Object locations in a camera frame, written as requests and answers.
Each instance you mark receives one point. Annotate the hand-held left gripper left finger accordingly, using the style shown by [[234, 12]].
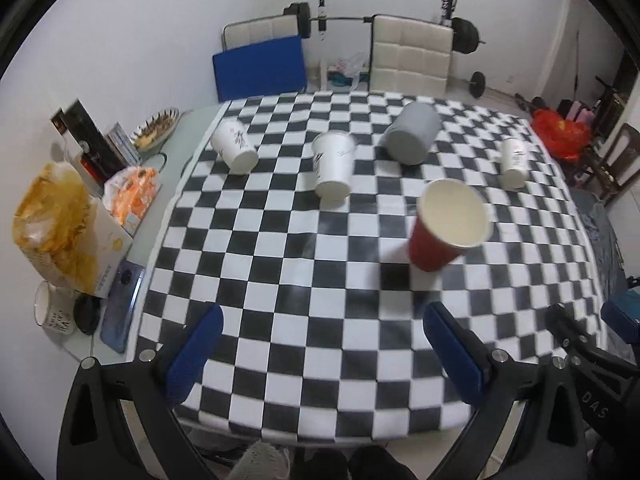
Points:
[[194, 355]]

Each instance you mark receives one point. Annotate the black white checkered tablecloth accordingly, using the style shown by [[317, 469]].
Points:
[[300, 310]]

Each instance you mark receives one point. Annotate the red paper cup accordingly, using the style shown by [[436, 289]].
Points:
[[450, 225]]

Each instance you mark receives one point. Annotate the blue smartphone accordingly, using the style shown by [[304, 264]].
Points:
[[122, 305]]

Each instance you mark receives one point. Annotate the white cup with black print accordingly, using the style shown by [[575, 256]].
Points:
[[332, 165]]

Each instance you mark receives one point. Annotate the stack of small books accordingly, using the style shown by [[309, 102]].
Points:
[[122, 142]]

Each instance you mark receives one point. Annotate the white padded chair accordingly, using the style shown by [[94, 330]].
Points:
[[262, 27], [412, 55]]

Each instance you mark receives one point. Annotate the red plastic bag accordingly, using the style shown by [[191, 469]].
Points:
[[560, 132]]

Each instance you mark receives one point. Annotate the black round lid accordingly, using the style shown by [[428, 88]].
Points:
[[87, 315]]

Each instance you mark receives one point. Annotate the barbell rack post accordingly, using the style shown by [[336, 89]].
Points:
[[448, 5], [321, 10]]

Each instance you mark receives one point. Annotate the patterned bowl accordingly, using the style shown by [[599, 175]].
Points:
[[155, 127]]

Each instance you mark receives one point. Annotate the black barbell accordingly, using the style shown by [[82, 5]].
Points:
[[465, 35]]

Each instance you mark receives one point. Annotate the person's dark trouser legs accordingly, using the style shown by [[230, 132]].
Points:
[[370, 465]]

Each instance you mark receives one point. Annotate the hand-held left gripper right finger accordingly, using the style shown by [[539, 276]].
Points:
[[454, 357]]

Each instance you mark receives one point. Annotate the orange snack bag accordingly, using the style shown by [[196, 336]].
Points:
[[132, 192]]

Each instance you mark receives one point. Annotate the large white printed cup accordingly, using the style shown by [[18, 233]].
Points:
[[235, 147]]

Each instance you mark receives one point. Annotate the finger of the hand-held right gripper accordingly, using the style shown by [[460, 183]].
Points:
[[595, 387], [622, 317]]

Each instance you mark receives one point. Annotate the small black dumbbell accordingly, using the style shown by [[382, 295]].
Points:
[[478, 85]]

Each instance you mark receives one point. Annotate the yellow chips bag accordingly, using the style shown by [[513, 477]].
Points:
[[57, 220]]

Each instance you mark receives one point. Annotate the grey cup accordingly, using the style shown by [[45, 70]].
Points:
[[411, 132]]

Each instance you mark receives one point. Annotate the white plastic bag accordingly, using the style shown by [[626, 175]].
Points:
[[347, 67]]

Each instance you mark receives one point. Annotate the dark wooden chair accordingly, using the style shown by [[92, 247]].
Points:
[[612, 165]]

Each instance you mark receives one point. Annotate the white cardboard box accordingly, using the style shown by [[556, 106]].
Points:
[[112, 250]]

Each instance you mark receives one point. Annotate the small white paper cup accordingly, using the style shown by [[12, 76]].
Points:
[[513, 162]]

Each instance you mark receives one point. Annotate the black upright box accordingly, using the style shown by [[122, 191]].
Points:
[[87, 135]]

